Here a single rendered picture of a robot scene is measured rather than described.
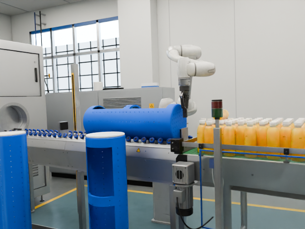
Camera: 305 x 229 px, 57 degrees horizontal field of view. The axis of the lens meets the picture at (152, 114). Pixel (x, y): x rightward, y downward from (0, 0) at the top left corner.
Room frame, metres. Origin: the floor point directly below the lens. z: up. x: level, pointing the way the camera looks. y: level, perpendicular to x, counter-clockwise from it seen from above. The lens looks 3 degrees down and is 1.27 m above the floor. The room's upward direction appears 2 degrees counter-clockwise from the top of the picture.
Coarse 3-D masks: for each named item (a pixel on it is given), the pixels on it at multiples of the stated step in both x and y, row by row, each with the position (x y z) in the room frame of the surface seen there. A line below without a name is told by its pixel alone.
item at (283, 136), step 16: (224, 128) 1.77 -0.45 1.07; (240, 128) 1.74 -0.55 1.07; (256, 128) 1.74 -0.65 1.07; (272, 128) 1.61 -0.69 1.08; (288, 128) 1.60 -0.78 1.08; (304, 128) 1.61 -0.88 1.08; (240, 144) 1.73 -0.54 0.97; (256, 144) 1.68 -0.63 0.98; (272, 144) 1.60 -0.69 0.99; (288, 144) 1.59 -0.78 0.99; (304, 144) 1.53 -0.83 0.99
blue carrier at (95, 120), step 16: (96, 112) 2.41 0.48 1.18; (112, 112) 2.31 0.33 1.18; (128, 112) 2.22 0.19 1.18; (144, 112) 2.14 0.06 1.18; (160, 112) 2.06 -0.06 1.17; (176, 112) 2.07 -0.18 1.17; (96, 128) 2.38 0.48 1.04; (112, 128) 2.28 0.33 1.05; (128, 128) 2.19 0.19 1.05; (144, 128) 2.11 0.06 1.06; (160, 128) 2.04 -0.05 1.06; (176, 128) 2.07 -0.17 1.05
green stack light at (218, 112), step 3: (222, 108) 1.57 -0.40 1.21; (213, 111) 1.56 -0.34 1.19; (216, 111) 1.55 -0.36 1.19; (219, 111) 1.55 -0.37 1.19; (222, 111) 1.57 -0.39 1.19; (213, 114) 1.56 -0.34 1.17; (216, 114) 1.55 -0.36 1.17; (219, 114) 1.55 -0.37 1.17; (222, 114) 1.57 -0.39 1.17; (213, 117) 1.57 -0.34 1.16; (216, 117) 1.55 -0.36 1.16
